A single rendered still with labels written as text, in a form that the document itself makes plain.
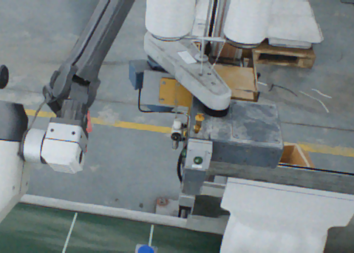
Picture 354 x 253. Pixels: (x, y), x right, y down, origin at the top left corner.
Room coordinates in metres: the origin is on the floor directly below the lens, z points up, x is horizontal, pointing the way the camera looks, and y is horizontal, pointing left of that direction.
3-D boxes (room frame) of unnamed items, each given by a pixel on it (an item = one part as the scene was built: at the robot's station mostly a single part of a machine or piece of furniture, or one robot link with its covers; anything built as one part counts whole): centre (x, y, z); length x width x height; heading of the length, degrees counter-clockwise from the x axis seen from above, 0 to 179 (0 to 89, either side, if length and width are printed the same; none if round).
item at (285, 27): (3.86, -1.60, 0.32); 0.66 x 0.43 x 0.15; 78
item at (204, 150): (0.95, -0.24, 1.28); 0.08 x 0.05 x 0.09; 81
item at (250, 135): (1.08, -0.37, 1.21); 0.30 x 0.25 x 0.30; 81
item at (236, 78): (1.42, -0.40, 1.18); 0.34 x 0.25 x 0.31; 171
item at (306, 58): (4.11, -1.35, 0.07); 1.20 x 0.82 x 0.14; 81
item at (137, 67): (1.46, -0.06, 1.25); 0.10 x 0.08 x 0.12; 16
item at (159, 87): (1.40, -0.22, 1.23); 0.28 x 0.07 x 0.16; 81
